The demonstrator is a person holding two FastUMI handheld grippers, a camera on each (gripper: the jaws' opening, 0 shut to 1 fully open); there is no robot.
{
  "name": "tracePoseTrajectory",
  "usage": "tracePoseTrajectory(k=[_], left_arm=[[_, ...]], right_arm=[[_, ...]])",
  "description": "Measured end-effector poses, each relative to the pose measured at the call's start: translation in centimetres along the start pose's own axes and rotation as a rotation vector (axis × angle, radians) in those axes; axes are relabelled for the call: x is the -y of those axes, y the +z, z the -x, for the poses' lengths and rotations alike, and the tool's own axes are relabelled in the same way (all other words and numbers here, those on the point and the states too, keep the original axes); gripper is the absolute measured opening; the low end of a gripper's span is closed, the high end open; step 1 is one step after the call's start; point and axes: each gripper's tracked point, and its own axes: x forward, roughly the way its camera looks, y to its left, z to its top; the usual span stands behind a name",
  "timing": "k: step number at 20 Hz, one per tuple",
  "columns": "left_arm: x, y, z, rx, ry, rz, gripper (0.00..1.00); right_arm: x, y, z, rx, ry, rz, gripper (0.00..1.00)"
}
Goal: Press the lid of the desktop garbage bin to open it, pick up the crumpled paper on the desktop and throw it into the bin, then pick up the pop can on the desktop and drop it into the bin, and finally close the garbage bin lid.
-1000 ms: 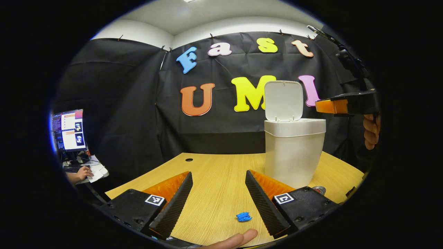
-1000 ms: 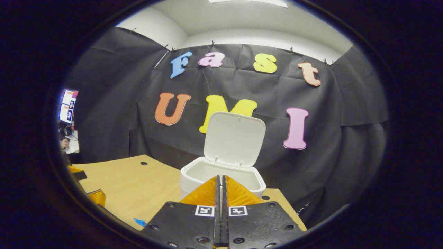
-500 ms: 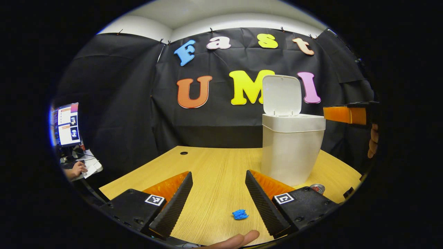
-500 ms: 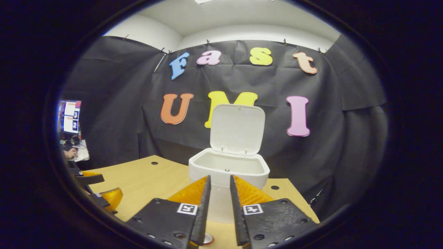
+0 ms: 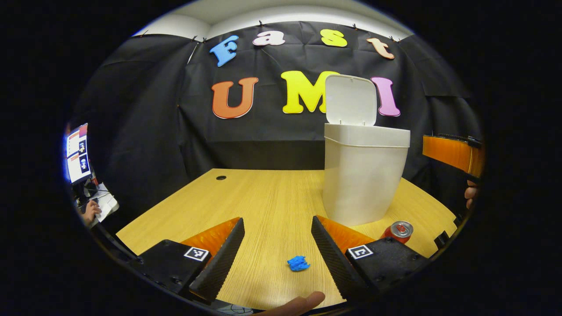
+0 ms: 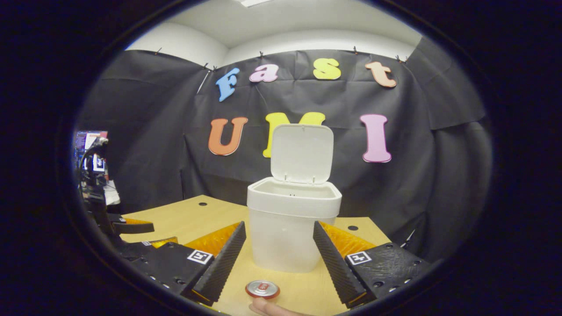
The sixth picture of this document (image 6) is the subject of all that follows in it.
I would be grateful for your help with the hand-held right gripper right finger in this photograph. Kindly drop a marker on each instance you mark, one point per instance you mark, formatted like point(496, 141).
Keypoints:
point(334, 267)

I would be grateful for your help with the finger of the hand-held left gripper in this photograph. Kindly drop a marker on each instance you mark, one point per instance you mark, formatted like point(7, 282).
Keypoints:
point(140, 250)
point(134, 227)

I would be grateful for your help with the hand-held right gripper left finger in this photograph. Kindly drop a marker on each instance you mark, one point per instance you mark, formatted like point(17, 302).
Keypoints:
point(224, 267)

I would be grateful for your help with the red pop can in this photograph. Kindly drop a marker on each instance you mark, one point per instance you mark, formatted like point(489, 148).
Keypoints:
point(262, 289)

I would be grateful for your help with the white desktop garbage bin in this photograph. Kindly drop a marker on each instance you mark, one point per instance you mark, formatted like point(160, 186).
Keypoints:
point(285, 228)

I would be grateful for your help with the white crumpled sheet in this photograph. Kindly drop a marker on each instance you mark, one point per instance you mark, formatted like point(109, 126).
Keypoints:
point(112, 193)

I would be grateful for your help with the wooden desktop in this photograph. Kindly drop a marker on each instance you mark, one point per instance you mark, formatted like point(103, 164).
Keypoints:
point(184, 215)

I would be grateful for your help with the computer monitor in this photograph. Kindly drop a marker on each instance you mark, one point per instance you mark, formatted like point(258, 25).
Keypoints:
point(90, 149)

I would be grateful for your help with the black backdrop cloth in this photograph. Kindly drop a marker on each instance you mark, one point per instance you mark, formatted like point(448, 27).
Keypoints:
point(417, 153)

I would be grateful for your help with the ceiling light panel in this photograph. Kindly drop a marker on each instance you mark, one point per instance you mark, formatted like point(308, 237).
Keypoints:
point(254, 2)

